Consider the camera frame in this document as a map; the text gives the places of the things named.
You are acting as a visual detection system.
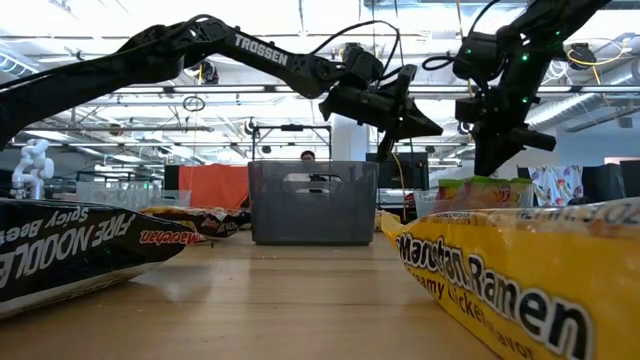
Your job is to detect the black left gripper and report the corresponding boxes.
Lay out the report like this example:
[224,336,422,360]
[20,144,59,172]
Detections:
[319,63,445,162]

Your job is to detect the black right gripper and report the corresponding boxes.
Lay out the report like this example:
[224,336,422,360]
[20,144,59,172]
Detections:
[454,59,557,177]

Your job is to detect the clear plastic bin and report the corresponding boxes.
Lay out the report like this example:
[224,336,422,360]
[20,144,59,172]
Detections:
[413,185,535,220]
[74,180,192,212]

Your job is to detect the floral patterned cloth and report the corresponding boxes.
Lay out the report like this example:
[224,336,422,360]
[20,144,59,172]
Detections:
[528,164,585,208]

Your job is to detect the yellow creamy chicken ramen pack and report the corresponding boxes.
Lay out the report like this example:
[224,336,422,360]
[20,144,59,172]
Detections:
[380,196,640,360]

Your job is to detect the grey translucent plastic bin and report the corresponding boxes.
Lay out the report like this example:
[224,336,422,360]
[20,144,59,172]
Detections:
[247,159,380,247]

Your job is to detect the long ceiling light bar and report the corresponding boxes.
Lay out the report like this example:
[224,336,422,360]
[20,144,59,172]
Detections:
[112,83,640,95]

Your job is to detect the packets inside bin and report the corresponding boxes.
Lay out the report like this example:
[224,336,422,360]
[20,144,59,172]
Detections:
[138,205,252,239]

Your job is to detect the black background cabinet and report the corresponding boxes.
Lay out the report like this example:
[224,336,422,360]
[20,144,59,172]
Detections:
[163,164,180,192]

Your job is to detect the black fire noodle pack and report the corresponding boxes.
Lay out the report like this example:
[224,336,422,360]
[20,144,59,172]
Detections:
[0,198,207,321]

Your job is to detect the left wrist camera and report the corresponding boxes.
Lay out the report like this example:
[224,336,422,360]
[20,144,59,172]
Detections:
[341,42,386,84]

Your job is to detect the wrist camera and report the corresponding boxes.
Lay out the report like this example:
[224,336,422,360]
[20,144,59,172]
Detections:
[452,32,501,81]
[341,42,386,84]

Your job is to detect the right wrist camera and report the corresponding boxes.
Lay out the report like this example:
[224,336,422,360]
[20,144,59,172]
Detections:
[452,32,501,81]

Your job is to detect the silver ceiling duct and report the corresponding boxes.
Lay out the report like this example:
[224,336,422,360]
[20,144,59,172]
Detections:
[524,59,640,132]

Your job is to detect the black hanging cable loop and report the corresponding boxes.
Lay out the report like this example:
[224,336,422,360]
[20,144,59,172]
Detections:
[181,95,207,114]

